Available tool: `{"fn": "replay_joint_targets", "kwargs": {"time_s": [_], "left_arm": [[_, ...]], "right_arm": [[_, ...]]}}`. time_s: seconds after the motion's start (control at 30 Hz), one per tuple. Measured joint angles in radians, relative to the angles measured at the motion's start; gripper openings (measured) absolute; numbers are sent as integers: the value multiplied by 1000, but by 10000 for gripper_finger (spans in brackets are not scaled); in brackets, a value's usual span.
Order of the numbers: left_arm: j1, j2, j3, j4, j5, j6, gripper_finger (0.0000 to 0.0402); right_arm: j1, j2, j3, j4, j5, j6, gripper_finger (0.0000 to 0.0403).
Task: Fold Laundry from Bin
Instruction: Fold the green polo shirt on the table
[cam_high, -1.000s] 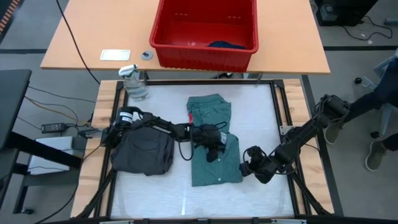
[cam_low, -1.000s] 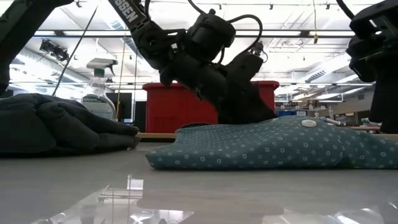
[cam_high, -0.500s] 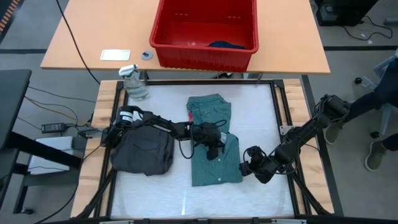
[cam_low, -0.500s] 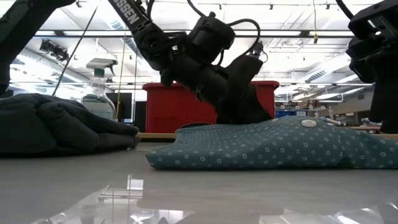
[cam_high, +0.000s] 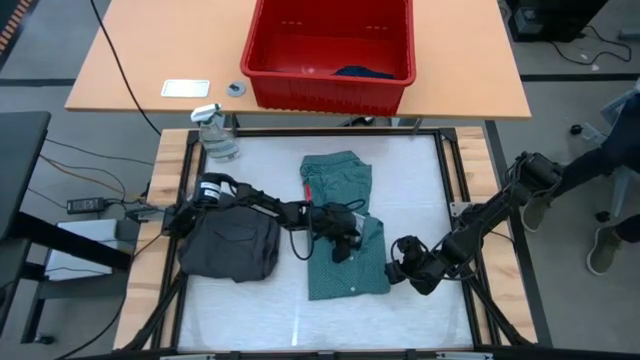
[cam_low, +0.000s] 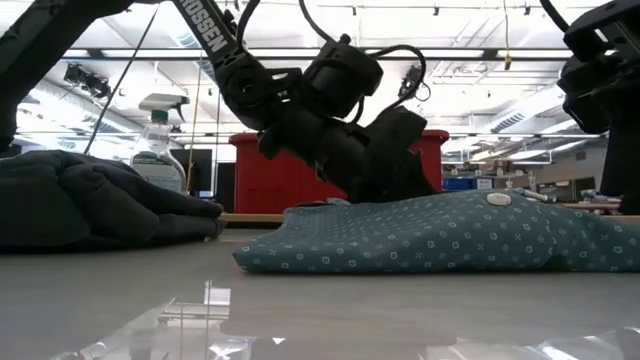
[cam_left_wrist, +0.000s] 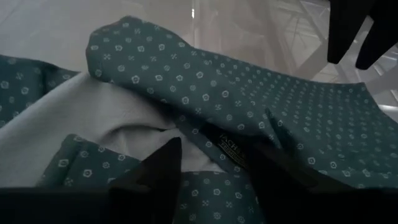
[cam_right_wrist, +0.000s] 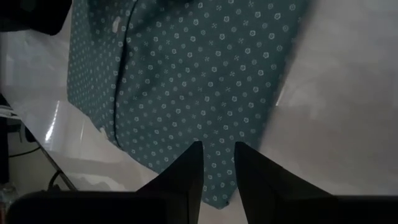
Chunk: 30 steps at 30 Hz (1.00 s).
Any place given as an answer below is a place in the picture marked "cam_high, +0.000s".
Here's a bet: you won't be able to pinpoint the black power adapter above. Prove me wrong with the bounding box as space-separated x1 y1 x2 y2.
66 197 109 217

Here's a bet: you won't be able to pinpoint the black table frame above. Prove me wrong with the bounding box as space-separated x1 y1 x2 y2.
119 127 539 360

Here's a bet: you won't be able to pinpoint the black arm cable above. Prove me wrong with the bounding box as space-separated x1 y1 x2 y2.
288 198 367 262

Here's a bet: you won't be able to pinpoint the light wooden desk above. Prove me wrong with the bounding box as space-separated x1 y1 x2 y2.
64 0 532 120

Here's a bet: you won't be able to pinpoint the navy dotted garment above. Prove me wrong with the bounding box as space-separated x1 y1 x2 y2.
333 64 396 81

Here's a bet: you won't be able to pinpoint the person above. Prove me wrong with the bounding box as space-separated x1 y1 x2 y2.
522 79 640 277

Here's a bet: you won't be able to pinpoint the long black cable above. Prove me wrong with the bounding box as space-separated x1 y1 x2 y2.
89 0 162 136

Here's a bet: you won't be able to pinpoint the black computer case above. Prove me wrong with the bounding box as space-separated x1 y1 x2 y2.
507 0 609 44

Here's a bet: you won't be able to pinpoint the red plastic bin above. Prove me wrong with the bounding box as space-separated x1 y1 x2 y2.
239 0 417 117

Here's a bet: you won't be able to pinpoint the black side desk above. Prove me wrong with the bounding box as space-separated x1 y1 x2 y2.
0 109 135 354

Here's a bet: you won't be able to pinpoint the thin black floor cable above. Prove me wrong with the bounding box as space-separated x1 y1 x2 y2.
549 24 632 67

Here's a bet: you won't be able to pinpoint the clear spray bottle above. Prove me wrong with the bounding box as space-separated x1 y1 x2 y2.
190 103 241 162

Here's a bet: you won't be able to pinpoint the green patterned shirt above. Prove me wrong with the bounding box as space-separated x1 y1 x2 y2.
299 150 392 301

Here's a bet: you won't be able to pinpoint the orange striped floor strip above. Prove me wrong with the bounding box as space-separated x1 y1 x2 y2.
0 0 34 56

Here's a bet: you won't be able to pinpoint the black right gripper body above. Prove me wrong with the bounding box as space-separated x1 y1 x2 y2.
398 236 450 297

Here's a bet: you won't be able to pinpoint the dark grey shorts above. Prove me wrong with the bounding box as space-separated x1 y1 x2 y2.
178 197 282 284

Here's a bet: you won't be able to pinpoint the white box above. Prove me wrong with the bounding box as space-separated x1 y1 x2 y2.
47 219 141 286

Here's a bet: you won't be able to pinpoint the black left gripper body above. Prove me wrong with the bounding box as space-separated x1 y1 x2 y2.
310 201 365 247

